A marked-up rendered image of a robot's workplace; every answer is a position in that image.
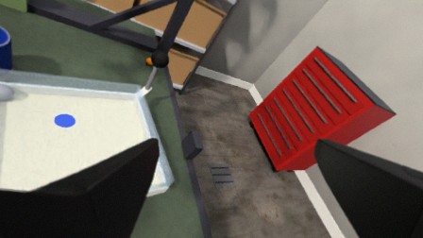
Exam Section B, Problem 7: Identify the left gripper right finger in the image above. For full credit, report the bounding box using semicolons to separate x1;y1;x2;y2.
313;139;423;238

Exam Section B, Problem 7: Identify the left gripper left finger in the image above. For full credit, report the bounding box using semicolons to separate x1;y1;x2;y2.
0;138;160;238

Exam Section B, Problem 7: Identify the blue ceramic mug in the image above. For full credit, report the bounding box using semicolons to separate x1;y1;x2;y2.
0;26;12;70

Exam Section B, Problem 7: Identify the dark grey block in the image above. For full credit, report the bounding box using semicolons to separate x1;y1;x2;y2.
181;131;204;160

